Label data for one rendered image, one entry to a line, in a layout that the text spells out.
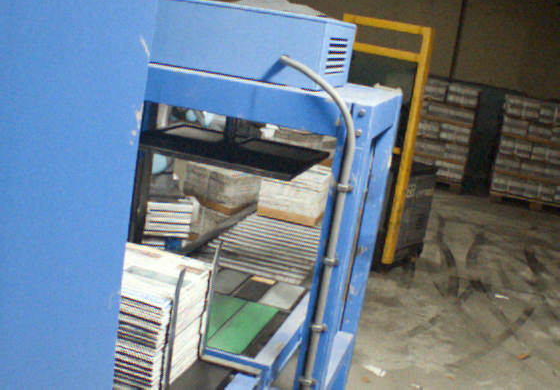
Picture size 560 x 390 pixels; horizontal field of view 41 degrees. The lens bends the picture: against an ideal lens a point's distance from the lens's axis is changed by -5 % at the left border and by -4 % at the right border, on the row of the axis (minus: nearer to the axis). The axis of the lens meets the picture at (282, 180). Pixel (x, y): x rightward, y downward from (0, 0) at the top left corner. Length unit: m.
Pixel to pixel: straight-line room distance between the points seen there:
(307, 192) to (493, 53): 7.76
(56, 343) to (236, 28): 1.90
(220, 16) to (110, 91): 1.89
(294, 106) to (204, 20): 0.39
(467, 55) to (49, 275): 10.93
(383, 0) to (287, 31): 9.18
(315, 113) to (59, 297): 1.73
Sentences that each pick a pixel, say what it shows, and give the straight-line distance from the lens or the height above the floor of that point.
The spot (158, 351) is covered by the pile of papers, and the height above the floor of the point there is 0.94.
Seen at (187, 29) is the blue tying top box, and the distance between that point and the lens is 2.25.
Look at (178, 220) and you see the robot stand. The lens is 3.91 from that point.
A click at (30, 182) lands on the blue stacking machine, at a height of 1.66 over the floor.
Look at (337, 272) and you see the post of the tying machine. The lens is 2.08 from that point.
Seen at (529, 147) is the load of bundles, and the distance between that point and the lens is 9.58.
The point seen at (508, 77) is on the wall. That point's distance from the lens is 11.19.
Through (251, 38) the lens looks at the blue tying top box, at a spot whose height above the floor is 1.66.
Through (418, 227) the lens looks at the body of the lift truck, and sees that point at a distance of 6.24.
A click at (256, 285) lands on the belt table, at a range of 2.79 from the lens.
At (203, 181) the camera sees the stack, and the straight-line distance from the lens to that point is 4.54.
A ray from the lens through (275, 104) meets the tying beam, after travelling 2.05.
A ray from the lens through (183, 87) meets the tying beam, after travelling 2.13.
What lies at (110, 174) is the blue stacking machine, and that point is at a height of 1.65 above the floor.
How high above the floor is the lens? 1.73
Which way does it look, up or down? 12 degrees down
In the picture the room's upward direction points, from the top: 9 degrees clockwise
